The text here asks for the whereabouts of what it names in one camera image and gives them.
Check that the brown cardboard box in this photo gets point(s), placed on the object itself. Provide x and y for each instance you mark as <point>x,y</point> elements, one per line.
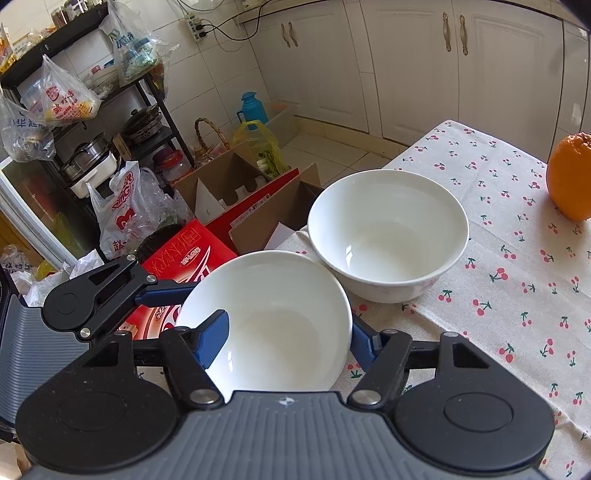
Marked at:
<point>221,173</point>

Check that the bumpy-top orange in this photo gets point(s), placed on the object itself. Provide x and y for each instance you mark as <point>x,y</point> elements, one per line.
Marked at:
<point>572,180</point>

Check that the blue-print plastic bag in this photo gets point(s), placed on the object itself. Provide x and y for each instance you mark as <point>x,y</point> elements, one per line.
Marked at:
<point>134,46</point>

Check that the black shelf rack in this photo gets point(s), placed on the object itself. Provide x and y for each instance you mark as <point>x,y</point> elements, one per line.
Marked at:
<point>41,57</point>

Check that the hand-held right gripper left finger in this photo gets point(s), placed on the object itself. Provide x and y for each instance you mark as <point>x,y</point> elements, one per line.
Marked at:
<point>214,337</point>

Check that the black cooking pot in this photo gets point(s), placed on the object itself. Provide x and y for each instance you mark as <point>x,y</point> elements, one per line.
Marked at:
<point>143,124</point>

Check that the cherry-print tablecloth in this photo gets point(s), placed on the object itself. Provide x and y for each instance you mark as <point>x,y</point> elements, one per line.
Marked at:
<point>508,300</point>

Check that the red-lidded jar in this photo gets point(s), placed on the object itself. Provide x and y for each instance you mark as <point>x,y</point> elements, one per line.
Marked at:
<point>171,166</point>

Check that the white floor carton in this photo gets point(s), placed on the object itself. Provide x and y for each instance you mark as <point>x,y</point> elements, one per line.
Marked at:
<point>281,122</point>

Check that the red cardboard box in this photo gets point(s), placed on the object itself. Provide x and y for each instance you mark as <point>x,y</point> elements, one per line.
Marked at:
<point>184,251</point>

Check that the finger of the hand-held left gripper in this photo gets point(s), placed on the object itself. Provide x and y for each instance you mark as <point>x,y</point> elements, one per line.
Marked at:
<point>157,295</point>

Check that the clear bag with blue print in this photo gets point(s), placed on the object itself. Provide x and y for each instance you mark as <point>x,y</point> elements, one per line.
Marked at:
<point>23,134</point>

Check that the yellow plastic bag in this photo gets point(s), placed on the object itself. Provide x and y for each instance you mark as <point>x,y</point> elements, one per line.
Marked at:
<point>261,143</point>

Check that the white power strip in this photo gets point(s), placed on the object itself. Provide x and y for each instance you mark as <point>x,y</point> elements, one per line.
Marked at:
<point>196,26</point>

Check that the white floral bowl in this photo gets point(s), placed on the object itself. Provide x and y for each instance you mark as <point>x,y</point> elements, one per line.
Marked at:
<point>388,230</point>
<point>277,318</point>

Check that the steel pot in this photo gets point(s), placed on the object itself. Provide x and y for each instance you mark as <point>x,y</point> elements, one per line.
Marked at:
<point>87,159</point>

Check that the wicker basket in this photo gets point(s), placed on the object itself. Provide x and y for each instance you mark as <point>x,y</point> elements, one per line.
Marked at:
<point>205,150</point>

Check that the red and white plastic bag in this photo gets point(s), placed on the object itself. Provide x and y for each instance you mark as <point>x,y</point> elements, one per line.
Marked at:
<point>122,217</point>

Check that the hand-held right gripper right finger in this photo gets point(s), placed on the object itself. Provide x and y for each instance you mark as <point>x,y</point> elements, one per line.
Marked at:
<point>364,348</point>

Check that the blue thermos jug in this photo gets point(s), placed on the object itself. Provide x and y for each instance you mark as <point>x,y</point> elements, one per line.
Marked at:
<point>251,108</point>

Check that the red-print bag with yellow contents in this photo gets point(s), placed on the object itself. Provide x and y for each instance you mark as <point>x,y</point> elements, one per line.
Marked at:
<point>67,99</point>

